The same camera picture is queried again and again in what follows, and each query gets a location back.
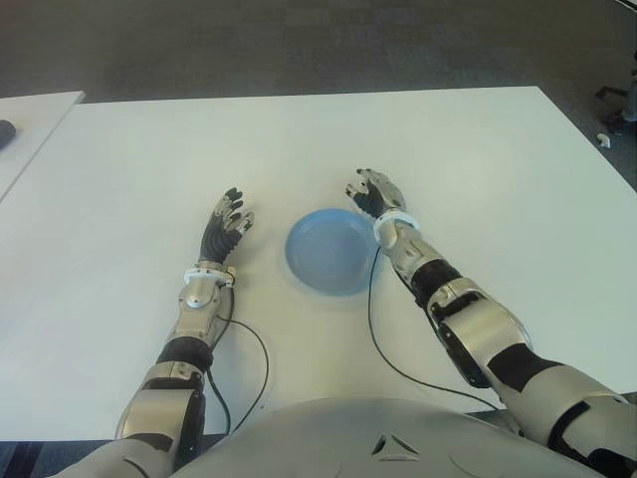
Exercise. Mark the white side table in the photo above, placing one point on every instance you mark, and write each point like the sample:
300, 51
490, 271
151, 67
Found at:
30, 144

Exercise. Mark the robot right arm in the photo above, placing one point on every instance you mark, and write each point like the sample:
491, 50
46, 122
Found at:
478, 333

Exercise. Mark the blue plate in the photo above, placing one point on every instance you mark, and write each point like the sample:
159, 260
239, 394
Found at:
328, 254

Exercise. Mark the black office chair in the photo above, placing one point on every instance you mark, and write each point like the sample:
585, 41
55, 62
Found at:
612, 93

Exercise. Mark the grey robot torso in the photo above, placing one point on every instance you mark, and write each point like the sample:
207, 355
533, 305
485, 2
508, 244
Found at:
348, 443

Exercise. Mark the black object on side table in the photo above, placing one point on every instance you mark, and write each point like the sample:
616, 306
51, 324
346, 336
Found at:
6, 133

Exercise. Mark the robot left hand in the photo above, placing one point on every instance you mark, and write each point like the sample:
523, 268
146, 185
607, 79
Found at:
216, 241

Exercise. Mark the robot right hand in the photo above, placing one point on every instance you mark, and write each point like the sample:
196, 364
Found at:
385, 196

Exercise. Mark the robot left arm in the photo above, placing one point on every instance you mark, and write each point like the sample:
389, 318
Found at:
199, 299

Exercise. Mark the small white floor object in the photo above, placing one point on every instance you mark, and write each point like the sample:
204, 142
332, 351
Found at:
603, 139

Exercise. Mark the seated person in jeans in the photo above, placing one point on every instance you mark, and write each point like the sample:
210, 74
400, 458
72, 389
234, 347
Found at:
631, 89

